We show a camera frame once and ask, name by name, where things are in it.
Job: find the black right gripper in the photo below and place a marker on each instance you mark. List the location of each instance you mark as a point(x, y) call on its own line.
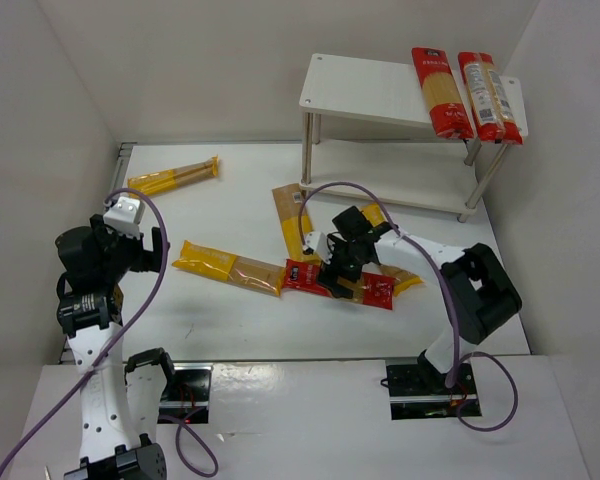
point(337, 270)

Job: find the yellow pasta bag right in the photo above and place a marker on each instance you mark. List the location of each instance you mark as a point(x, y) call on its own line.
point(403, 279)

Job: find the red spaghetti bag on shelf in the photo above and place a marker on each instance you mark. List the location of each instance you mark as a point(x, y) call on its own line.
point(441, 95)

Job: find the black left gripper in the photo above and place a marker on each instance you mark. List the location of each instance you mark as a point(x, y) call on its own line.
point(150, 253)

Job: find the yellow pasta bag far left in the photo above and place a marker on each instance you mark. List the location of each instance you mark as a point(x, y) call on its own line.
point(171, 179)

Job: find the red spaghetti bag label up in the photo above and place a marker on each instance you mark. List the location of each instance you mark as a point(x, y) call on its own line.
point(491, 110)

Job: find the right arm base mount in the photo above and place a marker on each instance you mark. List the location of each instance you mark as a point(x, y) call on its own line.
point(410, 397)

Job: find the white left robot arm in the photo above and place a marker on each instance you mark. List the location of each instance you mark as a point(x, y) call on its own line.
point(119, 397)

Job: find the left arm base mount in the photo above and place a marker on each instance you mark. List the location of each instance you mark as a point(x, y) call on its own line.
point(187, 395)

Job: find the yellow pasta bag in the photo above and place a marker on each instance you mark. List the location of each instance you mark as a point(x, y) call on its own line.
point(171, 179)
point(232, 269)
point(403, 279)

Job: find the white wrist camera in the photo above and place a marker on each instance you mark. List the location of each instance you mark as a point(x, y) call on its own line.
point(316, 243)
point(125, 216)

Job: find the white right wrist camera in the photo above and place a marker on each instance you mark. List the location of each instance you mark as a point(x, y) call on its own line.
point(316, 243)

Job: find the yellow pasta bag barcode centre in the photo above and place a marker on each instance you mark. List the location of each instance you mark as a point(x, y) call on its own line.
point(288, 200)

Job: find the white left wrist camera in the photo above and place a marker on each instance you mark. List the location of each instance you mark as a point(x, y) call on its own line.
point(125, 216)

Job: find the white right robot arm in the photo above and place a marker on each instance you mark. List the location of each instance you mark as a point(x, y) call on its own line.
point(478, 295)

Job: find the white two-tier shelf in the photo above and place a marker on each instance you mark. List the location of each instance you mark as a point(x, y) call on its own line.
point(365, 122)

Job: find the yellow pasta bag lower left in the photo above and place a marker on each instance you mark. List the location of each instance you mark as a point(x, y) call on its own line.
point(232, 269)

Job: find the red spaghetti bag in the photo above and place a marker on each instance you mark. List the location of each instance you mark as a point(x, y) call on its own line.
point(441, 95)
point(371, 290)

